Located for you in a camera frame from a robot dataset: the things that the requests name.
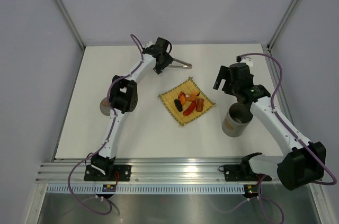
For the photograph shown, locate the grey canister lid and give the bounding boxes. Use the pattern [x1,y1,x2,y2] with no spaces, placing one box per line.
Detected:
[100,97,111,117]

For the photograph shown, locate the bamboo woven tray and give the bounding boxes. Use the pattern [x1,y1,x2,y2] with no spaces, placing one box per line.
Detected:
[158,77,215,127]

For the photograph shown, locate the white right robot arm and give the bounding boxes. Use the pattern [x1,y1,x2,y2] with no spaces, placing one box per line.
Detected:
[213,62,326,191]

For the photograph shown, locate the aluminium front rail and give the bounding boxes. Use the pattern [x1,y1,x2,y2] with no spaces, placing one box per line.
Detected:
[35,157,323,184]

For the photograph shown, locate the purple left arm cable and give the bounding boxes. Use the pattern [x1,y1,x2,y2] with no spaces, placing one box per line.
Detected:
[67,33,149,215]

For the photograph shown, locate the grey metal lunch canister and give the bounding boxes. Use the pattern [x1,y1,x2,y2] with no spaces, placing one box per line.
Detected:
[221,103,253,138]

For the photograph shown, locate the left aluminium frame post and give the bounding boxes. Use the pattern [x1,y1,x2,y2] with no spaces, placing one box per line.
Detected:
[53,0,86,52]

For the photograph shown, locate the red sausage toy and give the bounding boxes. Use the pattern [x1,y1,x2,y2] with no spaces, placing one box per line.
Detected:
[183,102,197,116]

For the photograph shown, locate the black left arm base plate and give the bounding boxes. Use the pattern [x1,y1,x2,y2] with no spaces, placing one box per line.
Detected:
[84,165,132,182]

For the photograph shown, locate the orange salmon slice toy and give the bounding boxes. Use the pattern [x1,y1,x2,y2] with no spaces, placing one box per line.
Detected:
[189,91,200,98]

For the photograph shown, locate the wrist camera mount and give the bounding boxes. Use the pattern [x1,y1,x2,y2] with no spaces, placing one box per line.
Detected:
[236,56,254,68]
[144,41,154,48]

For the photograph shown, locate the stainless steel tongs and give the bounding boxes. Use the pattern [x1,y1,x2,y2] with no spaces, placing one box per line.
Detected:
[168,58,192,69]

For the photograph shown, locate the left small circuit board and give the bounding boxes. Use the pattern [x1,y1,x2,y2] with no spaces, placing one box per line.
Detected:
[102,184,116,193]

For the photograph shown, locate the brown grilled sausage toy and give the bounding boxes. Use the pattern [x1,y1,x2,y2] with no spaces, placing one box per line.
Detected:
[195,98,204,112]

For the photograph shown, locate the black sea cucumber toy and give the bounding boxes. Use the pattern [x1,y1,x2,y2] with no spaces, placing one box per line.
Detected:
[174,99,183,112]

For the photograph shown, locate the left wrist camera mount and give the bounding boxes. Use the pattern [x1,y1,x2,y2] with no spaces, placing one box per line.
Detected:
[144,41,154,48]

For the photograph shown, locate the right aluminium frame post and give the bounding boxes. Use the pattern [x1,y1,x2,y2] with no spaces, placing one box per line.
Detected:
[266,0,300,51]

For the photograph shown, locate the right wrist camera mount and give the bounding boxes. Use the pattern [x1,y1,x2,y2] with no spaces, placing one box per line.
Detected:
[236,56,254,68]

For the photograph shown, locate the orange fried fish toy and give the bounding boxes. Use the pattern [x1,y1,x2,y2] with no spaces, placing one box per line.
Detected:
[178,92,186,105]

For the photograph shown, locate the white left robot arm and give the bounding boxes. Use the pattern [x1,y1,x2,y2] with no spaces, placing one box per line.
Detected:
[84,37,174,181]

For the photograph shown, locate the small circuit board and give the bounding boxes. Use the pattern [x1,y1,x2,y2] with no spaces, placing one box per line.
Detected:
[244,185,258,194]
[102,184,116,193]

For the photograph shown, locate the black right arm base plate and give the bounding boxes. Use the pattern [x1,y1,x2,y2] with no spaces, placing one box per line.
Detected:
[218,164,263,182]

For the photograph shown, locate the aluminium frame post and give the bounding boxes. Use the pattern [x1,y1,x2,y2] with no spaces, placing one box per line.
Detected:
[266,0,300,51]
[53,0,86,52]

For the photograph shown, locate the white slotted cable duct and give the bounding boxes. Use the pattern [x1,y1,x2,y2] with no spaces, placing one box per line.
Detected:
[47,184,245,195]

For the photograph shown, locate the right small circuit board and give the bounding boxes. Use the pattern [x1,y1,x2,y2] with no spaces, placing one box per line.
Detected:
[244,185,258,194]

